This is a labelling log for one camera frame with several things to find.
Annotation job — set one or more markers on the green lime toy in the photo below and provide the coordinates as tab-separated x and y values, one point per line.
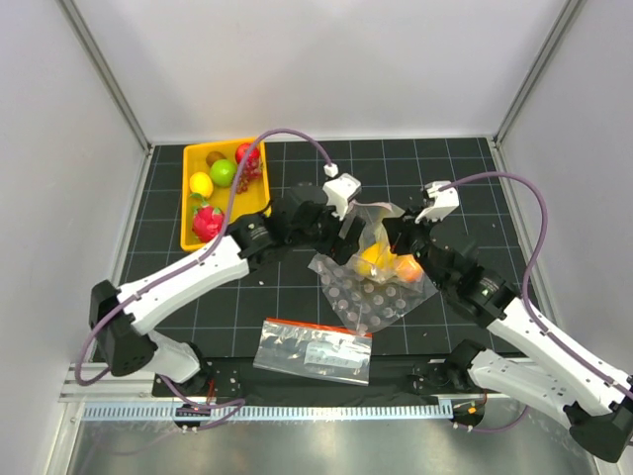
222	172

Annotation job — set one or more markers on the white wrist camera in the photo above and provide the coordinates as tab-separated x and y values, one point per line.
441	199
340	192

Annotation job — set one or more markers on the red apple toy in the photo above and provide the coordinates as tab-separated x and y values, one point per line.
241	154

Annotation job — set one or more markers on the slotted white cable duct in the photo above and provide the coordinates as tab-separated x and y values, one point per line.
175	412

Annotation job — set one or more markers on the yellow mango toy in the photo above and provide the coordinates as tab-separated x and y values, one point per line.
376	261

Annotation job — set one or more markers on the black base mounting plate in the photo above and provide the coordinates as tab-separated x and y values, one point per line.
394	380

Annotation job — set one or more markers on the red dragon fruit toy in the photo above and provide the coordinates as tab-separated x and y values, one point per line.
207	220

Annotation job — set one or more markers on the clear bag pink zipper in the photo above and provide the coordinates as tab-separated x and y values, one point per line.
364	306

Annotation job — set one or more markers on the right aluminium frame post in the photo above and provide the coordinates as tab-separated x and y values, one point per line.
563	23

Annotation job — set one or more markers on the left aluminium frame post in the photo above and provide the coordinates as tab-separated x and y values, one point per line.
90	46

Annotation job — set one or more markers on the clear bag orange zipper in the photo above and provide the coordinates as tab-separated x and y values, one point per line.
314	351

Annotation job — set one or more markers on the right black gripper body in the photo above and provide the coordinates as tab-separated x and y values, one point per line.
414	237

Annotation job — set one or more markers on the dark red grapes toy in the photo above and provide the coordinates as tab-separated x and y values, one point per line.
252	171

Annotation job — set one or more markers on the yellow lemon toy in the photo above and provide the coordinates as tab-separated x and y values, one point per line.
201	184

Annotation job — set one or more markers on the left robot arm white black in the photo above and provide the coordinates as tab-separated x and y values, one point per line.
124	319

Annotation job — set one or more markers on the brown kiwi toy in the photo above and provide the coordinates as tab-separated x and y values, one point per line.
213	157

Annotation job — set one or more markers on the black grid cutting mat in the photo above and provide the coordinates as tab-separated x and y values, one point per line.
227	322

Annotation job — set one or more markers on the orange peach toy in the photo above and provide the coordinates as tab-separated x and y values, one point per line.
407	269

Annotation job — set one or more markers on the aluminium frame post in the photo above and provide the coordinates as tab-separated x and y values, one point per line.
90	46
563	23

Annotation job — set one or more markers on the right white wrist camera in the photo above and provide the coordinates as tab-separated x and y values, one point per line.
441	199

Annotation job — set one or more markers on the pink polka dot zip bag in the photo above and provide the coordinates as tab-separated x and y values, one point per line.
374	231

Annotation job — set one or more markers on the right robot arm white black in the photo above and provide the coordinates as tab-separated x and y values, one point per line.
586	395

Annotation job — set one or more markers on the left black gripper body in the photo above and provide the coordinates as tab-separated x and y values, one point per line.
324	236

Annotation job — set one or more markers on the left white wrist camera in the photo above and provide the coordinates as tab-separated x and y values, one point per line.
340	192

